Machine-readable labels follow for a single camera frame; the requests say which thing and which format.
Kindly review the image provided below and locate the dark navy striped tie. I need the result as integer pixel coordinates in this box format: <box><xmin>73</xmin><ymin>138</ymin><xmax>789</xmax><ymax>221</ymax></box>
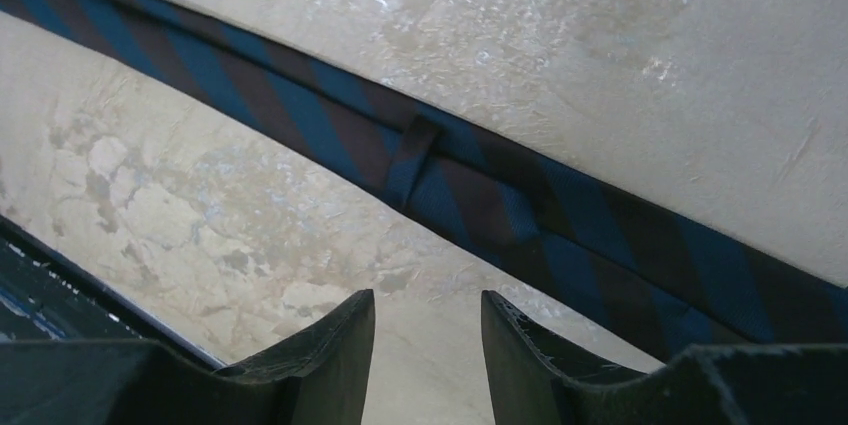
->
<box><xmin>1</xmin><ymin>0</ymin><xmax>847</xmax><ymax>360</ymax></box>

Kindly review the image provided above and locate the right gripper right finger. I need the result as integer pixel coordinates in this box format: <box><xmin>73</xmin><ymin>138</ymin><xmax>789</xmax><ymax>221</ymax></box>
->
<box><xmin>481</xmin><ymin>290</ymin><xmax>847</xmax><ymax>424</ymax></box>

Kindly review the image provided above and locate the black mounting base rail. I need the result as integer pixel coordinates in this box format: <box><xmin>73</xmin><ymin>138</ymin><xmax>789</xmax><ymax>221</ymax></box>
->
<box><xmin>1</xmin><ymin>217</ymin><xmax>225</xmax><ymax>370</ymax></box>

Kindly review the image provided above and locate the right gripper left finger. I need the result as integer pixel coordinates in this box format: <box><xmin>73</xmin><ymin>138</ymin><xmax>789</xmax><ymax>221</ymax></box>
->
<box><xmin>1</xmin><ymin>289</ymin><xmax>375</xmax><ymax>424</ymax></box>

